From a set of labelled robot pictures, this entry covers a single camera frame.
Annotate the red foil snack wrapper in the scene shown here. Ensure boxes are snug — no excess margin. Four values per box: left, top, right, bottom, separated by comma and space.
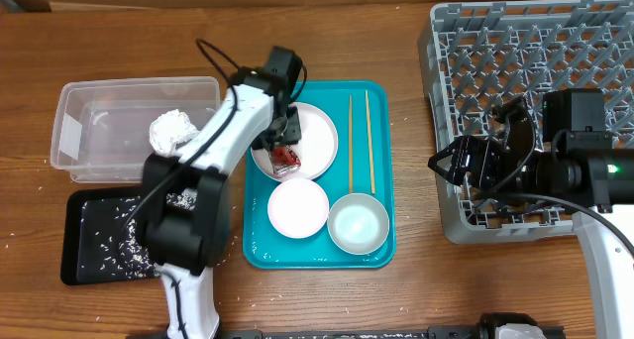
268, 146, 301, 177

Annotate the large pink plate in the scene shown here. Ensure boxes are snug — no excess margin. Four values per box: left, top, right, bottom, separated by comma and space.
251, 102, 339, 182

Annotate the wooden chopstick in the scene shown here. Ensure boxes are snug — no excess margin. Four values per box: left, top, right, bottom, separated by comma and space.
365, 90, 375, 194
348, 94, 354, 193

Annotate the small pink rice bowl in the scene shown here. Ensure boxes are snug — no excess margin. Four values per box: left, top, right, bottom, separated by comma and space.
267, 178, 330, 239

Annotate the white tissue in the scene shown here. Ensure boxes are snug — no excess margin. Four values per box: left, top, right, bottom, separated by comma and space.
149, 109, 199, 157

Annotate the grey bowl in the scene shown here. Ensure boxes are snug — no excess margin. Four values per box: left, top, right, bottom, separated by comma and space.
327, 193, 391, 255

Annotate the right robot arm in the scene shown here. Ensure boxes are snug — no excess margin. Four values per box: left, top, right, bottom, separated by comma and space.
428, 88, 633, 338

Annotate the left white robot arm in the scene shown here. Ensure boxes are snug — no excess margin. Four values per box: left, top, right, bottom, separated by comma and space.
130, 47, 307, 338

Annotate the grey dishwasher rack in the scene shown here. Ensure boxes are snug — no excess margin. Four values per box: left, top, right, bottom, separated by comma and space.
419, 0, 633, 244

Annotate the clear plastic bin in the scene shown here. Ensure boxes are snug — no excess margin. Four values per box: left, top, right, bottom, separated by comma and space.
50, 76, 220, 183

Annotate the black tray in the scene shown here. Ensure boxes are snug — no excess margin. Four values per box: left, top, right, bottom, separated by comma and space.
60, 186, 159, 285

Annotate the black rail at table edge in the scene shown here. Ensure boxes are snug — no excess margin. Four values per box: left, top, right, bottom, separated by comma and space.
128, 311, 566, 339

